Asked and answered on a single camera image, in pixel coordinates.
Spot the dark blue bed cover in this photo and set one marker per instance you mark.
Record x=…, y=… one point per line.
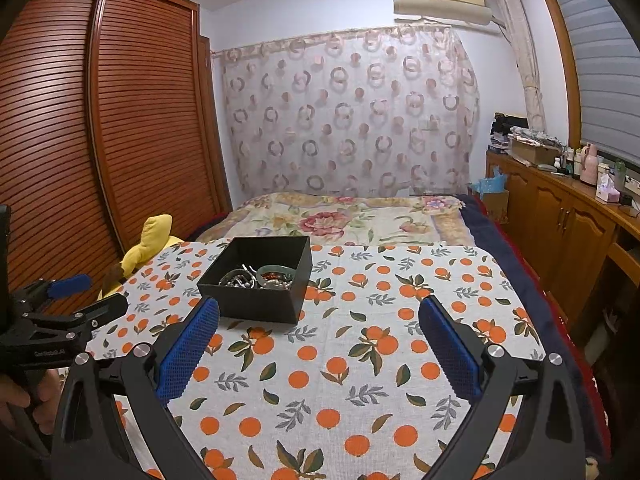
x=505, y=270

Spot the pink tissue pack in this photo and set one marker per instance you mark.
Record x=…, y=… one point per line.
x=607, y=190

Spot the wall air conditioner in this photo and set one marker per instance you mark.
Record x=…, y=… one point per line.
x=440, y=0

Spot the green jade bangle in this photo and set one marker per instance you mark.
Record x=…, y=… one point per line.
x=257, y=272

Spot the grey window blind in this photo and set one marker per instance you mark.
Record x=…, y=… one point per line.
x=600, y=60

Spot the orange-print cloth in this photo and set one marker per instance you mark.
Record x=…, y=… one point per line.
x=320, y=385

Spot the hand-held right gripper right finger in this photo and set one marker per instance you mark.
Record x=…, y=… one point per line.
x=452, y=355

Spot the pile of dark clothes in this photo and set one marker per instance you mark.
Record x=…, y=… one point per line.
x=505, y=130

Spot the wooden cabinet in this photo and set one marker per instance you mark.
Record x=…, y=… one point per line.
x=560, y=230

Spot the person's left hand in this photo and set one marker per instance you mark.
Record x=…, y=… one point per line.
x=47, y=387

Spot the blue plastic bag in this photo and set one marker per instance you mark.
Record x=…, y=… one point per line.
x=492, y=182

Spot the yellow plush toy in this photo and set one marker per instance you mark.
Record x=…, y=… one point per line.
x=150, y=240

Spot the pink thermos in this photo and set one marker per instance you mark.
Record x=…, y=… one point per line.
x=590, y=165

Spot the white bottle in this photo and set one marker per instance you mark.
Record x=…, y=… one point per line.
x=577, y=164

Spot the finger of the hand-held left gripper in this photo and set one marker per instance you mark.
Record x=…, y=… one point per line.
x=107, y=306
x=70, y=285

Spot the black box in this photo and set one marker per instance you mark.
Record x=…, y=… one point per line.
x=250, y=302

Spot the floral blanket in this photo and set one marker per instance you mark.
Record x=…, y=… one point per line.
x=350, y=220

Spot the green bottle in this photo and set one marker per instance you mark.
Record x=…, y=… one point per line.
x=620, y=172

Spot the tied beige side curtain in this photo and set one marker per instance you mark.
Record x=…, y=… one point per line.
x=525, y=60

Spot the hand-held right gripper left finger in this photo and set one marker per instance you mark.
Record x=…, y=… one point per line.
x=187, y=355

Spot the wooden slatted wardrobe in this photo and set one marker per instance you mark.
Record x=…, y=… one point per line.
x=125, y=135

